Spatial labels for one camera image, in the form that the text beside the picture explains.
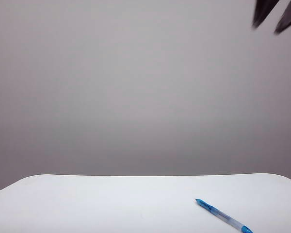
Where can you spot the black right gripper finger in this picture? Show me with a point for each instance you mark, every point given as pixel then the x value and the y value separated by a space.
pixel 262 11
pixel 289 17

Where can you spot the blue translucent ballpoint pen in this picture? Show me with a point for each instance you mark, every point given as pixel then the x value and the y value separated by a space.
pixel 223 214

